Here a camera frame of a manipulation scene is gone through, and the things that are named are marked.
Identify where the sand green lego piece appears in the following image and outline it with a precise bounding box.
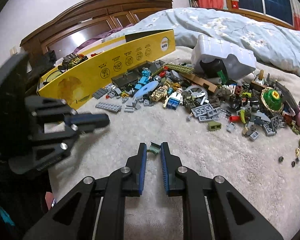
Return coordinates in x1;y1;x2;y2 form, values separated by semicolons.
147;141;161;155

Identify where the long grey lego plate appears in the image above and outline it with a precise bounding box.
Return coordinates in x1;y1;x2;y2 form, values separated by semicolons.
95;102;122;113

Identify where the dark grey square plate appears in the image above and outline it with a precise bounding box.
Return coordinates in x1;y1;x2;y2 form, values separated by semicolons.
93;88;108;99

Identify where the yellow cardboard toy box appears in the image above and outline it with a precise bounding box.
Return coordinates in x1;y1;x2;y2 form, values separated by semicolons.
37;29;175;109

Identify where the smoky transparent lego panel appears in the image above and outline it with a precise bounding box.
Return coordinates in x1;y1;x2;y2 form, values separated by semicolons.
111;71;139;88

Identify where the blue plastic disc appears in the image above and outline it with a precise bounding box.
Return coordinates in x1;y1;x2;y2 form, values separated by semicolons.
134;80;159;99

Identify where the blue blocky minifigure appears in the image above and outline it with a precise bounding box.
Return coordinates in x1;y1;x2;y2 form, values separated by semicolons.
134;68;151;90

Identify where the tan safari minifigure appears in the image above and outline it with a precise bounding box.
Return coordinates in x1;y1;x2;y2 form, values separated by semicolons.
149;83;170;102

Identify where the dark wooden headboard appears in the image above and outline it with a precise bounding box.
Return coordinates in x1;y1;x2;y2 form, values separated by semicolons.
20;0;173;63

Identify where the white coat minifigure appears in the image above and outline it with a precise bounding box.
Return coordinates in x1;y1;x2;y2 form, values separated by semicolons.
163;88;183;110

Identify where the olive slope lego brick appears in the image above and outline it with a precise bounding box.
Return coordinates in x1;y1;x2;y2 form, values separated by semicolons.
207;121;222;132

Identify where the red lego piece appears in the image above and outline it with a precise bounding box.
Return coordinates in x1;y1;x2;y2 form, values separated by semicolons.
229;115;241;123

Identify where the long olive lego plate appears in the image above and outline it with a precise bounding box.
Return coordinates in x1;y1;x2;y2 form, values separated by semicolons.
163;63;194;74

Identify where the grey lego gear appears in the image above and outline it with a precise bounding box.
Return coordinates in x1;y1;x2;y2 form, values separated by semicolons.
185;85;208;98

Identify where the green spinning top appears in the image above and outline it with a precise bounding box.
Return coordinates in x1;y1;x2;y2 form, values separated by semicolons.
261;87;283;113

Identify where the tan long lego brick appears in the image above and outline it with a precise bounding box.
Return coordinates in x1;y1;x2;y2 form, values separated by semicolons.
181;73;218;93

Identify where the light blue floral quilt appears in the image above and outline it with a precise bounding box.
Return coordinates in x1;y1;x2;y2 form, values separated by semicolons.
105;8;300;77

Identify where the window with wooden frame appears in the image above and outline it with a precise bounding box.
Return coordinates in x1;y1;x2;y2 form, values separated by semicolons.
225;0;294;29

